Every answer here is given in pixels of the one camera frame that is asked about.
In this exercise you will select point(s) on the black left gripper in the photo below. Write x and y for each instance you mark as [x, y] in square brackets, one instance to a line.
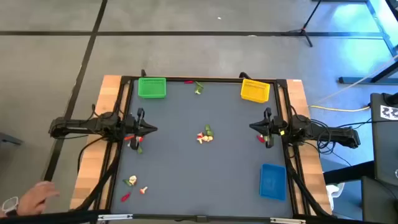
[138, 124]

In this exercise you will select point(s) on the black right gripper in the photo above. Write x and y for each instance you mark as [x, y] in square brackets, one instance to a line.
[275, 127]

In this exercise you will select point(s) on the red chili pepper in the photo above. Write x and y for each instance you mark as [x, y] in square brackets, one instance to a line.
[260, 139]
[125, 197]
[188, 82]

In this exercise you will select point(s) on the orange chili pepper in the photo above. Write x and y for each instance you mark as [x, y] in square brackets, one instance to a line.
[128, 137]

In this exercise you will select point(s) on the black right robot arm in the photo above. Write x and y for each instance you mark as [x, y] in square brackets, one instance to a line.
[335, 135]

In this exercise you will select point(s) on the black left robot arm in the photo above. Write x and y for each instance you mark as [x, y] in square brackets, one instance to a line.
[81, 126]

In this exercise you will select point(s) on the yellow plastic basket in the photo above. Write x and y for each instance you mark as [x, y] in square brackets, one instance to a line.
[255, 91]

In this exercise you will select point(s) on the green plastic basket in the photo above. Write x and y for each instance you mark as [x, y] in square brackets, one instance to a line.
[152, 88]

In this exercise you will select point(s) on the blue plastic basket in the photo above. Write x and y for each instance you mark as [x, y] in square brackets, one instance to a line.
[273, 182]

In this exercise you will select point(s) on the white plastic object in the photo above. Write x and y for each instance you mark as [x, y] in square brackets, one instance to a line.
[335, 188]

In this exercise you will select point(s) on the black floor beam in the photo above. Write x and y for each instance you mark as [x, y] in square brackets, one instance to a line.
[348, 172]

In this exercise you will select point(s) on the black tripod stand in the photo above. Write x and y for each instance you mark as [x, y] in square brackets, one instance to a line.
[302, 31]

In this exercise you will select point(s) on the black equipment case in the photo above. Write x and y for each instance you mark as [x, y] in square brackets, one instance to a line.
[384, 149]

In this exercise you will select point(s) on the white fiducial marker tag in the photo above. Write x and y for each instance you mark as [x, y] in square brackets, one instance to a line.
[388, 112]

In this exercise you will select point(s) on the person's hand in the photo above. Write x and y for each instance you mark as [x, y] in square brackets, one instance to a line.
[34, 199]

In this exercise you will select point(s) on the grey metal furniture foot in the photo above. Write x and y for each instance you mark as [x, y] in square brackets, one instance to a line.
[11, 139]

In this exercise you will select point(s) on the black box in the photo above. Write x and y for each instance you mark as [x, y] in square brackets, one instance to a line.
[377, 202]

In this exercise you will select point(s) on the black aluminium table frame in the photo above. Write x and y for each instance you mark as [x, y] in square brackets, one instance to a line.
[217, 79]

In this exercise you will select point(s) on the black metal desk frame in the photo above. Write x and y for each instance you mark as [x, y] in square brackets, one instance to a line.
[354, 80]

